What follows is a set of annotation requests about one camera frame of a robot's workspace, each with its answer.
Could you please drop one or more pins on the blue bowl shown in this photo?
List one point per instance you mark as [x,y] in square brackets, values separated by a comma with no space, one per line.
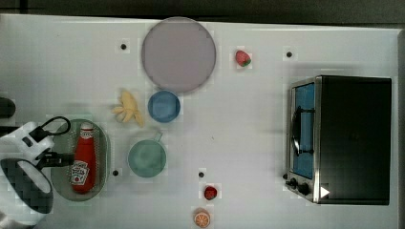
[164,106]

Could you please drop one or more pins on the green mug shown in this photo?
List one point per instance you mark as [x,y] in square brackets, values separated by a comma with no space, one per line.
[147,158]

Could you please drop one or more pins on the orange slice toy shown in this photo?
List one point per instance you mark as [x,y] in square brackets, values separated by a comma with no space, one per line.
[202,219]

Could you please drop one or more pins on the large grey round plate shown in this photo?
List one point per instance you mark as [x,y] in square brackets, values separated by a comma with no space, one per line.
[178,54]

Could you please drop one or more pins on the black silver toaster oven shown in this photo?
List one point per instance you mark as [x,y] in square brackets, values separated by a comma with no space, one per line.
[339,139]

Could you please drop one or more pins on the red ketchup bottle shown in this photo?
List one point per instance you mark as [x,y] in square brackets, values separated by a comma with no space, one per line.
[83,171]

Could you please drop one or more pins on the green oval strainer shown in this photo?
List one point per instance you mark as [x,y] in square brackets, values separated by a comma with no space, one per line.
[61,176]

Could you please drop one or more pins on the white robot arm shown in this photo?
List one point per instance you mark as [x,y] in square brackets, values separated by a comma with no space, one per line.
[26,193]

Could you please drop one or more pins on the peeled yellow banana toy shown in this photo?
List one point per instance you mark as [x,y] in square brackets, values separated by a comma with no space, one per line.
[128,109]

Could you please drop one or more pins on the dark red strawberry toy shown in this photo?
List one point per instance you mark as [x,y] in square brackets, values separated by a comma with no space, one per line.
[210,192]

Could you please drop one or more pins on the pink strawberry toy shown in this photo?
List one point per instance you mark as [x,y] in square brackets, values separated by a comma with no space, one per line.
[242,58]

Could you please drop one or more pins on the black cylinder mount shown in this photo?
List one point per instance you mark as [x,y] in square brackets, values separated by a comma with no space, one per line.
[7,108]

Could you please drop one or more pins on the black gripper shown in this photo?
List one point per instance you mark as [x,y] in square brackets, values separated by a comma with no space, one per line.
[52,159]

